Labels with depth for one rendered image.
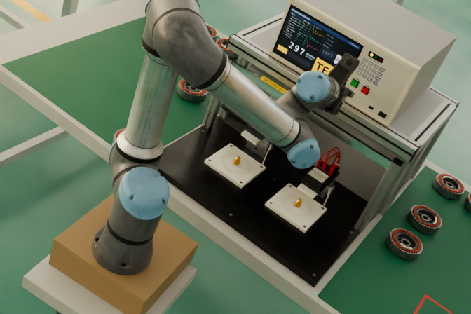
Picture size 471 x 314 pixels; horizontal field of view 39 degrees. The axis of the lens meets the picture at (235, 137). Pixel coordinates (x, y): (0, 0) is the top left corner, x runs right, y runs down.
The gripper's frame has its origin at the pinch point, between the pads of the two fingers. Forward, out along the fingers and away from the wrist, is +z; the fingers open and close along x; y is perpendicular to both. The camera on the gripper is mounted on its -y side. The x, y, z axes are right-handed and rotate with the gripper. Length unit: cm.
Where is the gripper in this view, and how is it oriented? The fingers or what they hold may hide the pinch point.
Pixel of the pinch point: (345, 88)
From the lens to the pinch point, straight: 194.5
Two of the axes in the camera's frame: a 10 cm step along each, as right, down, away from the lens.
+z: 3.6, 0.0, 9.3
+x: 7.9, 5.3, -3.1
